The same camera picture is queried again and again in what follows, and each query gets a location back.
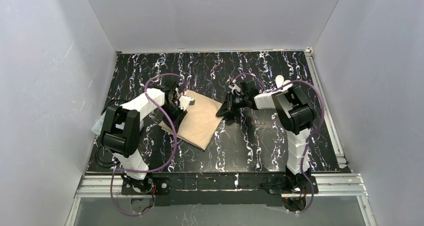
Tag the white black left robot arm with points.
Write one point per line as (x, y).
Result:
(122, 126)

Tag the white spoon left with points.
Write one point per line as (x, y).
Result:
(279, 81)

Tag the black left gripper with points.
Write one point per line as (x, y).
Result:
(175, 106)

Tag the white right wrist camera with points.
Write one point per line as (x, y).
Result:
(235, 89)

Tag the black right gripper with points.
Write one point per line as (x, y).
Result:
(236, 101)

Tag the white spoon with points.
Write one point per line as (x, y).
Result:
(279, 81)
(286, 84)

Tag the clear plastic box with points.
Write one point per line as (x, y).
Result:
(97, 127)

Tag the aluminium front frame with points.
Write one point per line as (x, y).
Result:
(329, 184)

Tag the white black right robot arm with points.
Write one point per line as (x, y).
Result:
(294, 111)

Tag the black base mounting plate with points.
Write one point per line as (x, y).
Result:
(269, 188)

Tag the white spoon right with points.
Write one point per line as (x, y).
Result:
(286, 84)

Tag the beige cloth napkin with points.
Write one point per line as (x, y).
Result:
(200, 123)

